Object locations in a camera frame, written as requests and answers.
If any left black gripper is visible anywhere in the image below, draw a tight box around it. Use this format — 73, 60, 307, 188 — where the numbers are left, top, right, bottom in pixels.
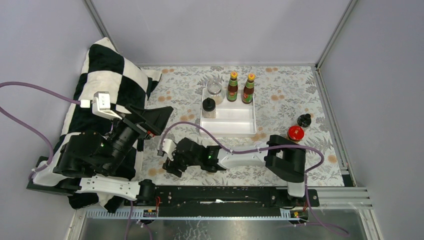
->
104, 103, 175, 175

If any black cap white bean jar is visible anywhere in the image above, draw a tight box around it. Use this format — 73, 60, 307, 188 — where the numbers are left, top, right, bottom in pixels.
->
202, 97, 216, 119

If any white plastic organizer tray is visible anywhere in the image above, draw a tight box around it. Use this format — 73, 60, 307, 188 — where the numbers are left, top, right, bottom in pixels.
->
199, 89, 257, 138

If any clear glass jar metal rim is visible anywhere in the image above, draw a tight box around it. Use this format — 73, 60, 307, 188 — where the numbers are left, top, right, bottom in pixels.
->
206, 79, 225, 105

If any green label sauce bottle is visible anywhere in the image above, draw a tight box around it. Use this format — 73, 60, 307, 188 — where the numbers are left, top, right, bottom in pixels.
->
226, 71, 238, 102

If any red label sauce bottle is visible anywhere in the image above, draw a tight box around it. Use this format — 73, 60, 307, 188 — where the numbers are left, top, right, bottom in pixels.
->
242, 73, 256, 104

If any red lid sauce jar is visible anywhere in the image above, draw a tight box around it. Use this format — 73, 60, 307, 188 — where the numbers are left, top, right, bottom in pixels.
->
287, 125, 305, 143

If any black cap brown spice shaker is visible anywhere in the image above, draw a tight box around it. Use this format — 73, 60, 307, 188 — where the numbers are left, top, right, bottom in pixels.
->
296, 113, 312, 128

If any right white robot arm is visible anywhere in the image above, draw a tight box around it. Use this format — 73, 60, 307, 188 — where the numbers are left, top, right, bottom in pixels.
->
157, 135, 323, 209

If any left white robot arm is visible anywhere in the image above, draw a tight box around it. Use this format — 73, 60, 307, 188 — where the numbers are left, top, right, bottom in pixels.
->
27, 104, 174, 206

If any black white checkered pillow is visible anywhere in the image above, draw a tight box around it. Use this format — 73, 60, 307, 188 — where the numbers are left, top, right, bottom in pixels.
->
53, 37, 162, 213

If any floral table mat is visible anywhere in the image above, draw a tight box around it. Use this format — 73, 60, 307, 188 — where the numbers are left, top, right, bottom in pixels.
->
135, 66, 344, 187

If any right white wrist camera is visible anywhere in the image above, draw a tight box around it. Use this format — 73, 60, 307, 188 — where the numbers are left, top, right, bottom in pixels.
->
157, 138, 177, 161

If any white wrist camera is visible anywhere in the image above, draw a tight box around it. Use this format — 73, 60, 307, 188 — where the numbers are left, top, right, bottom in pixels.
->
157, 138, 177, 161
79, 91, 123, 120

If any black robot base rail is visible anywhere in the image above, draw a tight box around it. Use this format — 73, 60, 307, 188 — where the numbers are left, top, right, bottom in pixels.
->
133, 185, 320, 218

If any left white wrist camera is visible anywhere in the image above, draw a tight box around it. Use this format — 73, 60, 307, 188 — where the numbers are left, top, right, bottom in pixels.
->
79, 91, 123, 120

